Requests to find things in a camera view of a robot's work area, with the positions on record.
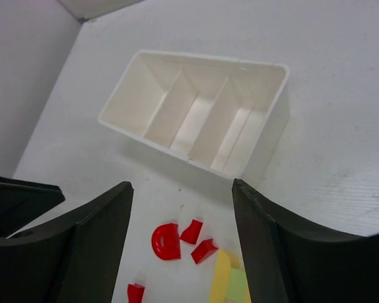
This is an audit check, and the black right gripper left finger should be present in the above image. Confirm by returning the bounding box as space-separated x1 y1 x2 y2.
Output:
0 181 134 302

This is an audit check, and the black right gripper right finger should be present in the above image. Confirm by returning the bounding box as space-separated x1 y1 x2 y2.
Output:
232 179 379 302

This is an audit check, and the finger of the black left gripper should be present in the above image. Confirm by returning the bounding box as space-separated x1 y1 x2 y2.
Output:
0 176 65 238

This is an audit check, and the light green square lego brick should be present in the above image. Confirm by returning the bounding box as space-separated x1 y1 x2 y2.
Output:
224 256 251 303

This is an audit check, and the red small lego brick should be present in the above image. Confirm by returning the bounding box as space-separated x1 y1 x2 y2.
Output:
127 280 145 303

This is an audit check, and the red notched lego brick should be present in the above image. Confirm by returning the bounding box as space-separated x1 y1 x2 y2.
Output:
191 239 219 264

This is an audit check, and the red arch lego brick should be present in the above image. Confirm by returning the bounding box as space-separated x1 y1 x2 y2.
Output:
151 223 181 261

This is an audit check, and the red curved lego brick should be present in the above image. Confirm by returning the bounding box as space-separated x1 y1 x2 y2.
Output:
179 219 203 245

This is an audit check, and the yellow long lego plate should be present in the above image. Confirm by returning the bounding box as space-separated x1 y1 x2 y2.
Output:
208 249 231 303

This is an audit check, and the white three-compartment container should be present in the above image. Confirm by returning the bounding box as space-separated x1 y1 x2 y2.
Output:
98 50 290 183

